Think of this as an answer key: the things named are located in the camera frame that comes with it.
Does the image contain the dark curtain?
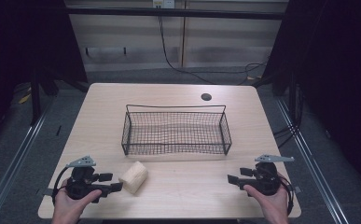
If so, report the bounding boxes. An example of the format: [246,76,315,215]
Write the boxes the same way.
[0,0,89,153]
[252,0,361,190]

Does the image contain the yellow floor strip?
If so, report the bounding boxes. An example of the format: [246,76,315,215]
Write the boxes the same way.
[18,92,33,105]

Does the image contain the metal floor rail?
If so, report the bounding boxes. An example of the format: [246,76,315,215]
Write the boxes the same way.
[0,96,57,224]
[275,97,351,224]

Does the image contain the black wall cable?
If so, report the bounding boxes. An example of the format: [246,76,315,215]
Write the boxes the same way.
[157,15,270,86]

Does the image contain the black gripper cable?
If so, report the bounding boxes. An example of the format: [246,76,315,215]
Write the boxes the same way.
[51,165,74,207]
[277,173,295,217]

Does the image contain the black metal stand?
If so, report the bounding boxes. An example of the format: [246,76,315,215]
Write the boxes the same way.
[29,70,43,127]

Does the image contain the black floor cables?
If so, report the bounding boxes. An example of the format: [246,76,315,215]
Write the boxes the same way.
[272,83,305,149]

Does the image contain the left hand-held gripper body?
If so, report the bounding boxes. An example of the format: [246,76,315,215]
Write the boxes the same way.
[43,155,114,204]

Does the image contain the person's left hand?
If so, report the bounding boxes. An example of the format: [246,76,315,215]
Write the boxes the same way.
[50,178,104,224]

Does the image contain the white wall socket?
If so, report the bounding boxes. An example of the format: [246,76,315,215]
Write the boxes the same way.
[152,0,176,9]

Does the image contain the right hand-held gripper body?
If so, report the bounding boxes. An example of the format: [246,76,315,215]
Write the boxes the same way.
[238,154,302,197]

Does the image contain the black horizontal bar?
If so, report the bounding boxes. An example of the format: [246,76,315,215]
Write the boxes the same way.
[65,7,285,21]

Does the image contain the black wire mesh basket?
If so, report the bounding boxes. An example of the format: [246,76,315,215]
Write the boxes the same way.
[120,104,233,157]

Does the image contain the person's right hand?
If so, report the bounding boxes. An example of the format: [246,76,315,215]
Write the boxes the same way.
[243,183,290,224]

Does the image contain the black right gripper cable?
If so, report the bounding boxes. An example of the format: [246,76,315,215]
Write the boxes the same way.
[277,173,295,217]

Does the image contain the pale loaf-shaped block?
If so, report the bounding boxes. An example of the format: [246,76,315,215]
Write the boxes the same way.
[118,160,149,195]

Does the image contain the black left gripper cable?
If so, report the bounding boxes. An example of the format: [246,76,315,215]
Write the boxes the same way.
[51,165,74,207]

